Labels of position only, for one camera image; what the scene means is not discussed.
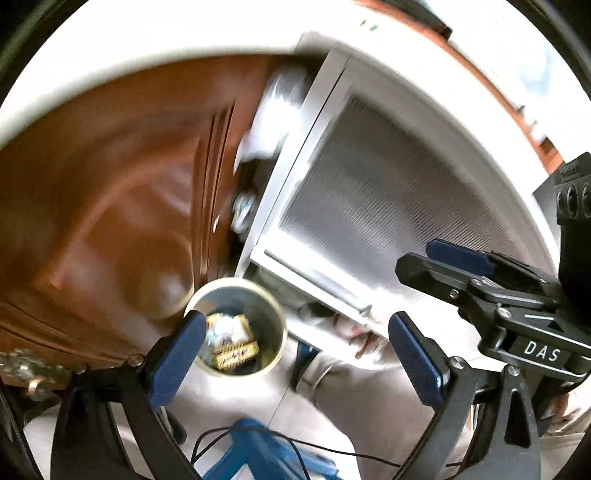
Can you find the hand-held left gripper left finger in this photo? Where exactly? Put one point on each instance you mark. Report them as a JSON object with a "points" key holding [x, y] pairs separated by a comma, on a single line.
{"points": [[178, 357]]}

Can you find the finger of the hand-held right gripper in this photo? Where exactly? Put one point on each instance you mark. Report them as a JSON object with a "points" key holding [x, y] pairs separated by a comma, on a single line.
{"points": [[457, 254], [429, 272]]}

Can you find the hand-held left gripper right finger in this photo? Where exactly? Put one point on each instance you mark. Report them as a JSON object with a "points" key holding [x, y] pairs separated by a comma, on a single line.
{"points": [[418, 364]]}

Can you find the round cream-rimmed trash bin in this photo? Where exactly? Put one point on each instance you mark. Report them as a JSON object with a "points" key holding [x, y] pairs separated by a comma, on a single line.
{"points": [[263, 323]]}

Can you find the yellow patterned wrapper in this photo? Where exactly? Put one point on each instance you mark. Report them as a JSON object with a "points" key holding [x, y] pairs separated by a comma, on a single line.
{"points": [[235, 353]]}

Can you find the white appliance with mesh panel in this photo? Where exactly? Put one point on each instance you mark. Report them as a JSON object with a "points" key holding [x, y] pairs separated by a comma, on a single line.
{"points": [[383, 194]]}

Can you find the blue plastic stool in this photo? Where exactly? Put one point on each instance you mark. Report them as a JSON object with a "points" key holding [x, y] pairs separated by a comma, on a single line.
{"points": [[258, 447]]}

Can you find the brown wooden cabinet door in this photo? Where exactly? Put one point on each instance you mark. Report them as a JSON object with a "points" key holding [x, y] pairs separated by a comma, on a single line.
{"points": [[115, 194]]}

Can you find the wooden window frame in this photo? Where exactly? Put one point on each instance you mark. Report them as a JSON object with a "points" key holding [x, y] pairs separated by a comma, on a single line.
{"points": [[498, 78]]}

